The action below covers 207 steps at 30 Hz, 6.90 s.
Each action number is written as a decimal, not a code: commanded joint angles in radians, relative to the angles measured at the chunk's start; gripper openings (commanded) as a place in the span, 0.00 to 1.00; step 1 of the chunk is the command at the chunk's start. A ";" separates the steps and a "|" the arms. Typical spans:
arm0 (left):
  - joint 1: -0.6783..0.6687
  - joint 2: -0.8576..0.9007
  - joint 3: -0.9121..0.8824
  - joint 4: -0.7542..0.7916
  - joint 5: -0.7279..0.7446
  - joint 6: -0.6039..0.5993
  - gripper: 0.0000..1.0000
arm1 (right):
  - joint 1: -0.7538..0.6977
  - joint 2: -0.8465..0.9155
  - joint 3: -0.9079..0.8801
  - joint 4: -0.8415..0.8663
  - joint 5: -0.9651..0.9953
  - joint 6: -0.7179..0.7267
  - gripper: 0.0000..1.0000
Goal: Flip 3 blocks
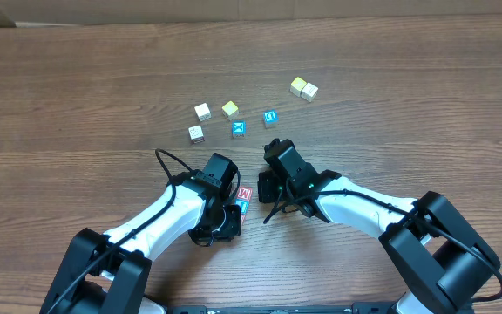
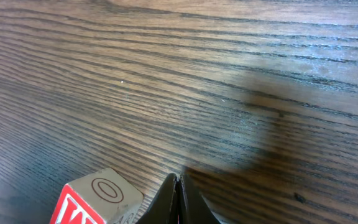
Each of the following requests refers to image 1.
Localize red M block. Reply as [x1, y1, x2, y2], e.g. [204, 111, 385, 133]
[236, 187, 253, 201]

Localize blue P block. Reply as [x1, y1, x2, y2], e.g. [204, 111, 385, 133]
[234, 199, 249, 215]

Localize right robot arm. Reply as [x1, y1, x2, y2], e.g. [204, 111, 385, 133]
[258, 139, 502, 313]

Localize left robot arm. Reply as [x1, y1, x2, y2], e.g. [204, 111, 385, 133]
[41, 154, 241, 313]

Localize blue X block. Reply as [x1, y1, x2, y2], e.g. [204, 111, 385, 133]
[232, 120, 247, 138]

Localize blue Q block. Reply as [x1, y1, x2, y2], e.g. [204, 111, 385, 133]
[263, 110, 279, 128]

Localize yellow block centre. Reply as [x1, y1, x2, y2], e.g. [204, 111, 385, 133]
[221, 101, 239, 120]

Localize yellow block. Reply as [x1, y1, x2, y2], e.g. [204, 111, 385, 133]
[289, 77, 307, 97]
[221, 101, 239, 120]

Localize white patterned block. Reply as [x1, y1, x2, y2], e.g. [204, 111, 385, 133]
[188, 126, 205, 144]

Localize white block far right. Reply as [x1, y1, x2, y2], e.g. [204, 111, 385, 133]
[301, 83, 318, 102]

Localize white block upper left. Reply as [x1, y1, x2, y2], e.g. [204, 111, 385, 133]
[194, 103, 212, 121]

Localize yellow block far right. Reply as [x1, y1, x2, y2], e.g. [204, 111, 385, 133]
[289, 77, 307, 97]

